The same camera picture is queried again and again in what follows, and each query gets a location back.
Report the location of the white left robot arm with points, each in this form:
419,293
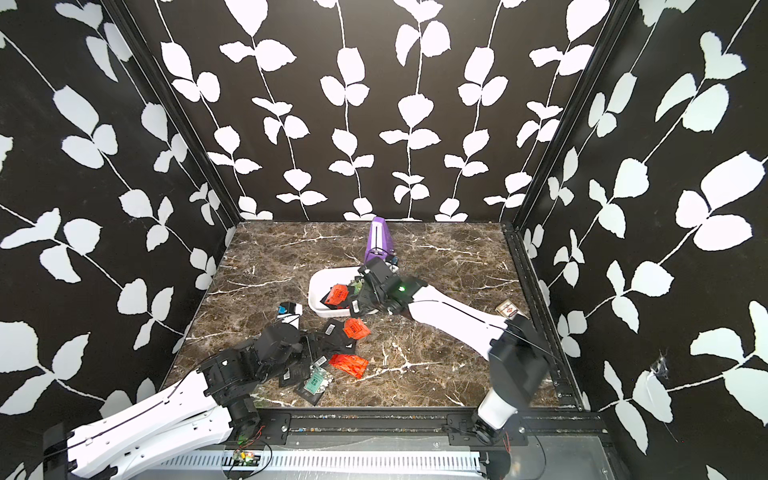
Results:
210,404

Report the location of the red tea bag under green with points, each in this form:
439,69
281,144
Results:
351,364

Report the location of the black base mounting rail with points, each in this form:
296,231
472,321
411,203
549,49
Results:
458,424

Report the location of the orange red tea bag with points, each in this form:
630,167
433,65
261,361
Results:
336,297

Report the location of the green grape oolong tea bag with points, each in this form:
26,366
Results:
313,388

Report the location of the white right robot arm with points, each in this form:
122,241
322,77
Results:
517,360

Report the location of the white red card pack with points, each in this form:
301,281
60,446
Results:
508,310

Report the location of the purple metronome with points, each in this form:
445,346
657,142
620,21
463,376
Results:
379,244

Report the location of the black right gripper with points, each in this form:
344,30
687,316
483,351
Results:
364,297

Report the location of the perforated white metal rail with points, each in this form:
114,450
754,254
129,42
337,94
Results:
452,463

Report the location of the black tea bag front left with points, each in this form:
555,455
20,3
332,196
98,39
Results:
294,375

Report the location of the white plastic storage box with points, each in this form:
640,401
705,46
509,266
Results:
321,283

